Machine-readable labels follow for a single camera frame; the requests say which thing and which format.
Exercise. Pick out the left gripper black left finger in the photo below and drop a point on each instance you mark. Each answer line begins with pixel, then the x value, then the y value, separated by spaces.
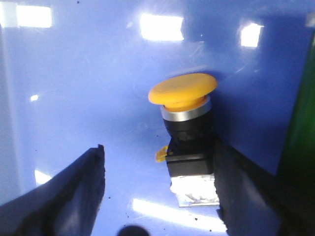
pixel 66 205

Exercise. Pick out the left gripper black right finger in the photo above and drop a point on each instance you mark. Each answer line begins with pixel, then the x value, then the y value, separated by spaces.
pixel 253 202

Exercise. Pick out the yellow mushroom push button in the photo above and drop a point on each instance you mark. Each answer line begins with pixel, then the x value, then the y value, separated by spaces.
pixel 188 117

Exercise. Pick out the green conveyor belt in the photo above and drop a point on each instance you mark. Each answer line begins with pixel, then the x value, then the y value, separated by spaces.
pixel 300 142

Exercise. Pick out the blue plastic bin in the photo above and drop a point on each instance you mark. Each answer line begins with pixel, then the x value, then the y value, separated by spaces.
pixel 76 73

